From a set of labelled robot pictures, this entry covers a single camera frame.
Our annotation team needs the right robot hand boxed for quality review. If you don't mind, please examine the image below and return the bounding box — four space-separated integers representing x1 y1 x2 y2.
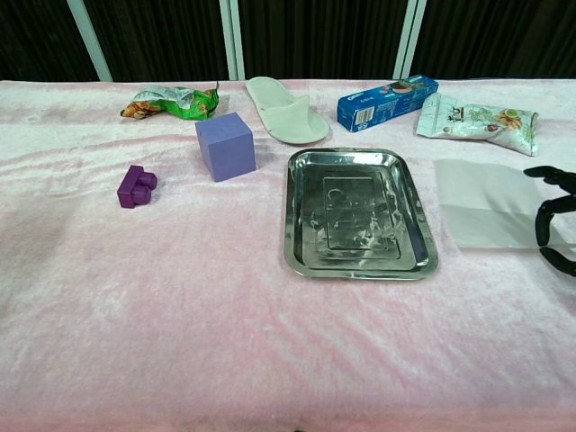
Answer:
523 165 576 280

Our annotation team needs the white paper sheet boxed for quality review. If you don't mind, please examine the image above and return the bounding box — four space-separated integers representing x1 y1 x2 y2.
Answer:
433 157 576 253

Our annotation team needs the white snack bag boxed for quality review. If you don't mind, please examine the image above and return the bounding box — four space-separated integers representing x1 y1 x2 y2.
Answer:
413 93 540 158

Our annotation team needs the blue cookie box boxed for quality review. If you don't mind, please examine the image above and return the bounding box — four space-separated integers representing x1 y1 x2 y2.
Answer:
337 74 440 133

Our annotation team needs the stainless steel tray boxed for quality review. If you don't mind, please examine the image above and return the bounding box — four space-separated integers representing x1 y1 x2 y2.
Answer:
282 147 441 281

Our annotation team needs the white slipper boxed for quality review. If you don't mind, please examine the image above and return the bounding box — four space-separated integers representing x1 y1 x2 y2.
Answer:
245 76 331 145

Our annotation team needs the black pleated curtain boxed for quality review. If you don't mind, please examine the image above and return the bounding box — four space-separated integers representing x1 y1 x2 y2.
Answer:
0 0 576 83

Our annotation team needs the lavender foam cube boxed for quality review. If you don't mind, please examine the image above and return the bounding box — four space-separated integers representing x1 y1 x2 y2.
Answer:
194 112 257 184

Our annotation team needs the green snack bag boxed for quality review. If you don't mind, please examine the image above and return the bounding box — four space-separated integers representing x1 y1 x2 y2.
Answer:
120 81 221 122

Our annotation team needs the pink plush tablecloth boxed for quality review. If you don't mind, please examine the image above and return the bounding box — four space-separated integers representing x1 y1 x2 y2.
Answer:
0 76 576 432

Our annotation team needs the dark purple building block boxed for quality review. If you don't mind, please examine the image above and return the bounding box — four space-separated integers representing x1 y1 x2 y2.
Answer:
116 164 158 210

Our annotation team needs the white double frame post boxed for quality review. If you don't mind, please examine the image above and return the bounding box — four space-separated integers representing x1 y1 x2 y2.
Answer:
219 0 247 81

